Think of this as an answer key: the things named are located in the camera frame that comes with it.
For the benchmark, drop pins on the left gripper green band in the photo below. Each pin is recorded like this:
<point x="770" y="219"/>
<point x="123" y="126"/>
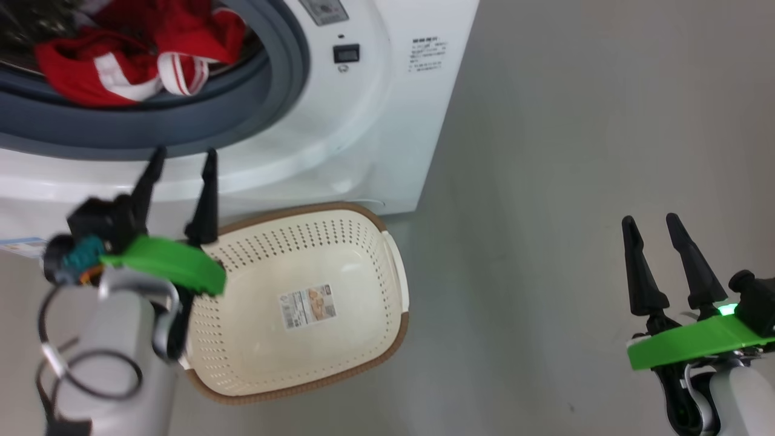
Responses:
<point x="169" y="260"/>

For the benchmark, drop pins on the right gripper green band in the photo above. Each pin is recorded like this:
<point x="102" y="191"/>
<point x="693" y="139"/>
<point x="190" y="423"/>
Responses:
<point x="690" y="342"/>

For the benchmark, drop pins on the red garment with white stripes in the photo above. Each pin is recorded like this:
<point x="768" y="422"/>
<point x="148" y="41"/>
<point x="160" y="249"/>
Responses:
<point x="79" y="72"/>

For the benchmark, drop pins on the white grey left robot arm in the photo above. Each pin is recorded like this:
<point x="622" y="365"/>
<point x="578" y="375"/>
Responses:
<point x="115" y="339"/>

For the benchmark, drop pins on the cream perforated laundry basket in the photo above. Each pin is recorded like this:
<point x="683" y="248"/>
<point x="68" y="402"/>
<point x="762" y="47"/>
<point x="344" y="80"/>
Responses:
<point x="290" y="266"/>

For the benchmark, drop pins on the white front-load washing machine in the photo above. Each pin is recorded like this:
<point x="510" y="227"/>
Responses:
<point x="339" y="133"/>

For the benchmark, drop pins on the blue white energy label sticker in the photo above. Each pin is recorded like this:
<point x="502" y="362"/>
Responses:
<point x="21" y="247"/>

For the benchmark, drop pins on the paper product label sticker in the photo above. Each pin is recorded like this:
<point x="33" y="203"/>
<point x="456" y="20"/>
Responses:
<point x="307" y="307"/>

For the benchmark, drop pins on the grey icon instruction sticker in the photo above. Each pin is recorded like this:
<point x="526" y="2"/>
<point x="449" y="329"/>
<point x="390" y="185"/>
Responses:
<point x="324" y="11"/>

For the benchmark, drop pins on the clear warning text sticker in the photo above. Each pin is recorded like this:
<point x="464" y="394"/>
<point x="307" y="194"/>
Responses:
<point x="428" y="56"/>

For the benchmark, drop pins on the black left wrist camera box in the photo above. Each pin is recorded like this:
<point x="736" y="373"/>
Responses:
<point x="103" y="221"/>

